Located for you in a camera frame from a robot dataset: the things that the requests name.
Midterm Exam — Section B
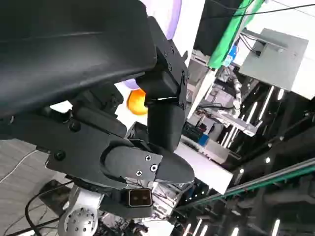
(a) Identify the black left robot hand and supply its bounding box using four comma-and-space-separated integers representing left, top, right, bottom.
0, 0, 195, 190

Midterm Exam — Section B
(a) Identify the orange white toy bread roll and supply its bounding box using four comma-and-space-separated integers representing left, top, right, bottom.
126, 88, 149, 116

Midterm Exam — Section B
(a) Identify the black panel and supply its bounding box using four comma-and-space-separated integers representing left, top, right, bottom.
194, 0, 244, 57

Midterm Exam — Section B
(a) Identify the green cloth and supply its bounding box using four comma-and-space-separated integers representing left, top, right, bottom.
206, 0, 264, 69

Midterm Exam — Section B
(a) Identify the white desk slab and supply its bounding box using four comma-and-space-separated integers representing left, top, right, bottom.
172, 142, 234, 195

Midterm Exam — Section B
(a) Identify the grey machine box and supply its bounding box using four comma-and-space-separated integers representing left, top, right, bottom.
238, 28, 310, 99

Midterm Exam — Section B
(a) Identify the thin white cable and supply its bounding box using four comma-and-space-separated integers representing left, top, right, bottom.
0, 149, 37, 184

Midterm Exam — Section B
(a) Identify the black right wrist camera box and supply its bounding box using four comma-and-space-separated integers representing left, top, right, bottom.
99, 188, 155, 219

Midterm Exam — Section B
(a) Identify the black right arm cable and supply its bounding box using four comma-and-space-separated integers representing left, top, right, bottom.
25, 180, 74, 236

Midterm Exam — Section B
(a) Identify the green rail beam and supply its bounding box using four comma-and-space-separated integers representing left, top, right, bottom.
177, 157, 315, 209

